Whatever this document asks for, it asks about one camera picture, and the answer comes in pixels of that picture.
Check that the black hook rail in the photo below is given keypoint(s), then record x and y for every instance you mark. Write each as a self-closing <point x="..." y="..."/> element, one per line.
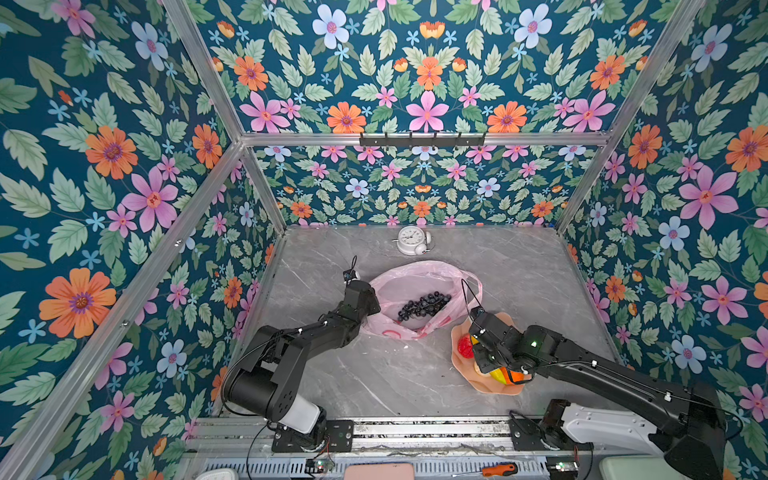
<point x="439" y="140"/>

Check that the fake red apple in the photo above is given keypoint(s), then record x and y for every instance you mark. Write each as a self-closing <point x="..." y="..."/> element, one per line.
<point x="465" y="346"/>

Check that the fake black grapes bunch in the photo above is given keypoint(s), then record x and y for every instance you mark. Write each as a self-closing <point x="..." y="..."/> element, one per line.
<point x="427" y="305"/>

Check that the fake yellow banana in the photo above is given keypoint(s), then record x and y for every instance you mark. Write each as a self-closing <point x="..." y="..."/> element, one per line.
<point x="500" y="375"/>

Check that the orange handled screwdriver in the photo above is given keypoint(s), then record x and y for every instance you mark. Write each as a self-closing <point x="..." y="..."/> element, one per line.
<point x="499" y="470"/>

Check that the pink flower-shaped bowl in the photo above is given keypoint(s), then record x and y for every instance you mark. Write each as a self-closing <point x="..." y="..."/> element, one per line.
<point x="469" y="370"/>

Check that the pale green box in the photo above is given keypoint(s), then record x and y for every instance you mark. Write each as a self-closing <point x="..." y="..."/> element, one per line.
<point x="637" y="468"/>

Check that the pink box front edge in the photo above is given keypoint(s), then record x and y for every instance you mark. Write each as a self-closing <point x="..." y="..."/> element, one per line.
<point x="380" y="471"/>

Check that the small circuit board right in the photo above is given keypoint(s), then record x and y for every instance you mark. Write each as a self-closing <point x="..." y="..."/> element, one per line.
<point x="562" y="469"/>

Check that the pink plastic bag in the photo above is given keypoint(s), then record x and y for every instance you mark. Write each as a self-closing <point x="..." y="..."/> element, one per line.
<point x="409" y="282"/>

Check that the white object front left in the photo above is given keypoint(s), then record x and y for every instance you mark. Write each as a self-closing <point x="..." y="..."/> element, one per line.
<point x="219" y="474"/>

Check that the small circuit board left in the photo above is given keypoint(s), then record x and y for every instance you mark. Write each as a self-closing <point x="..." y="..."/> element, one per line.
<point x="319" y="466"/>

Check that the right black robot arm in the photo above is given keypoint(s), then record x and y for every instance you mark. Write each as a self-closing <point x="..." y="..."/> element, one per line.
<point x="690" y="421"/>

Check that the white alarm clock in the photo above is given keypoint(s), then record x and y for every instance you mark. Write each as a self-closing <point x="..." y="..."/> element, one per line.
<point x="413" y="241"/>

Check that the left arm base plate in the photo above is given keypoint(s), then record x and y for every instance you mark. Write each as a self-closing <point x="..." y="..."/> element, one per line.
<point x="335" y="436"/>

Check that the fake persimmon orange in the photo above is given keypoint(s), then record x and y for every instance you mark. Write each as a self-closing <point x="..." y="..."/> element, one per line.
<point x="517" y="378"/>

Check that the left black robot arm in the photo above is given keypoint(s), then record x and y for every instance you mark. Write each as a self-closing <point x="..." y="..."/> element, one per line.
<point x="266" y="379"/>

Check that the small circuit board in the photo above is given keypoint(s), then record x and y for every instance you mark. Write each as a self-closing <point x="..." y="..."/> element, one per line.
<point x="319" y="466"/>
<point x="562" y="469"/>

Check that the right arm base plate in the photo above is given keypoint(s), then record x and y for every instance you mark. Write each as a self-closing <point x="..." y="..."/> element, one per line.
<point x="546" y="433"/>

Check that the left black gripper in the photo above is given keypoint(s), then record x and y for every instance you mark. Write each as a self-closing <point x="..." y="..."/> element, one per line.
<point x="374" y="305"/>

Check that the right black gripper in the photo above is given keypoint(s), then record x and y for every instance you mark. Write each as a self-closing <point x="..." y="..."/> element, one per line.
<point x="480" y="365"/>

